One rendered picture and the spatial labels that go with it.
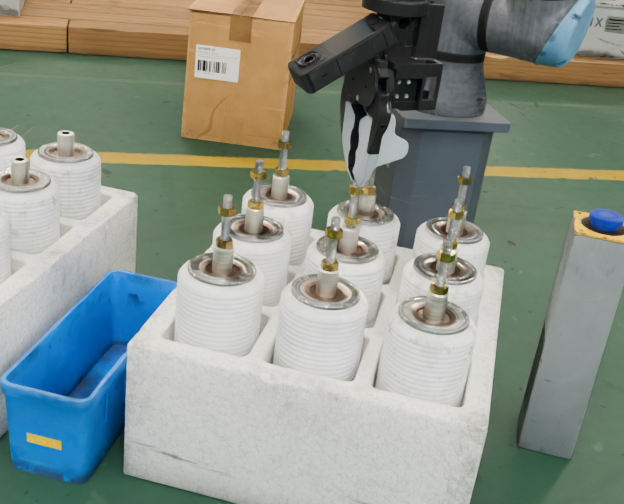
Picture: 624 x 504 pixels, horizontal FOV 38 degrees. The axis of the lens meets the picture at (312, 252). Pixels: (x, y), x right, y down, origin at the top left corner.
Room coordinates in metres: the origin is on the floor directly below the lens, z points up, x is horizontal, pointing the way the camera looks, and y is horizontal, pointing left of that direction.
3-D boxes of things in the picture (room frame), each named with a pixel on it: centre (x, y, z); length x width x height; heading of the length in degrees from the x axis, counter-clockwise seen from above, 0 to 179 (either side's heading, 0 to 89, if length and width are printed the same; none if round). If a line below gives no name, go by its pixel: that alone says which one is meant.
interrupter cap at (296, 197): (1.11, 0.05, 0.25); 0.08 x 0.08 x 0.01
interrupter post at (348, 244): (0.97, -0.04, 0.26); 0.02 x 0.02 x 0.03
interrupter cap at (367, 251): (0.97, -0.04, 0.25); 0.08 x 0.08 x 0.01
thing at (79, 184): (1.16, 0.36, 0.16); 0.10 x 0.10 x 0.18
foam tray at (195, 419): (0.97, -0.04, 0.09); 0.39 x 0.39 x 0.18; 80
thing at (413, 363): (0.83, -0.14, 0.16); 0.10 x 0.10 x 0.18
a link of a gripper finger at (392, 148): (0.96, -0.07, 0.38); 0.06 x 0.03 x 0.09; 117
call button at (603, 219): (0.99, -0.34, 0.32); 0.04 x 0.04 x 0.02
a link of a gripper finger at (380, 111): (0.95, -0.05, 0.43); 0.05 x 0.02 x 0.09; 27
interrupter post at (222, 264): (0.87, 0.10, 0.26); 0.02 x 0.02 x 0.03
